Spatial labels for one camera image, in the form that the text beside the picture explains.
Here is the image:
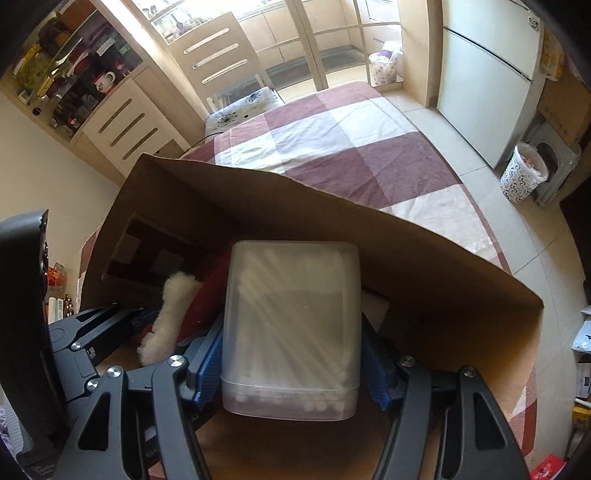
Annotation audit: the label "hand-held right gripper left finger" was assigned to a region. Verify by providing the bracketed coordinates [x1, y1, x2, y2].
[55, 318, 225, 480]

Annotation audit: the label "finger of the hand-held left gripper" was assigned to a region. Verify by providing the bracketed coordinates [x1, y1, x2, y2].
[69, 344, 139, 398]
[69, 305, 153, 347]

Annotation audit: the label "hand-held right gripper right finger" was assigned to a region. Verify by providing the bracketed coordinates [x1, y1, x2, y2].
[360, 314, 529, 480]

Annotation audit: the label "red white fluffy stocking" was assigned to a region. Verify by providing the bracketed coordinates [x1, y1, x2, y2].
[137, 253, 232, 367]

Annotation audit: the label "clear plastic cotton swab box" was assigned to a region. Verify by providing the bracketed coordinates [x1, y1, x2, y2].
[221, 240, 362, 423]

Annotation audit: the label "brown cardboard box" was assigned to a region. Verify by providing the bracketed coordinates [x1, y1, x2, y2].
[79, 154, 544, 480]

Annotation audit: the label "cream slatted chair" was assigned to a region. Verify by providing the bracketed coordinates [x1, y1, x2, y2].
[171, 13, 284, 134]
[74, 69, 185, 178]

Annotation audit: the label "grey mailer bags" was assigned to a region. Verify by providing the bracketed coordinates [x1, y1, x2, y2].
[573, 305, 591, 354]

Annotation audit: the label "purple white checked tablecloth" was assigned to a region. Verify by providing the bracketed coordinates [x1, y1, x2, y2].
[180, 82, 539, 462]

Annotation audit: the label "patterned white trash bin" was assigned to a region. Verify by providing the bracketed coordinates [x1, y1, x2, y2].
[500, 142, 550, 205]

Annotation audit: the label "floral seat cushion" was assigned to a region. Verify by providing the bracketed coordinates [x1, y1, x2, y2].
[204, 87, 284, 136]

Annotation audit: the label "grey plastic stool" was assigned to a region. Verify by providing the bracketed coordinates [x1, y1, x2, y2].
[526, 134, 583, 206]

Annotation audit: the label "cream display cabinet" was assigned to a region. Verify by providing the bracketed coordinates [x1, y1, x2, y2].
[0, 0, 155, 139]

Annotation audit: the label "patterned balcony bin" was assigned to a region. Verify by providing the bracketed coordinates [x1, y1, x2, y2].
[368, 41, 400, 86]

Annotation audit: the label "white refrigerator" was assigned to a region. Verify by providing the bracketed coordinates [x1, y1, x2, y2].
[436, 0, 546, 169]

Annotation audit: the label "yellow snack packet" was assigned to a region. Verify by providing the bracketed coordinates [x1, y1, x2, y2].
[540, 32, 566, 79]

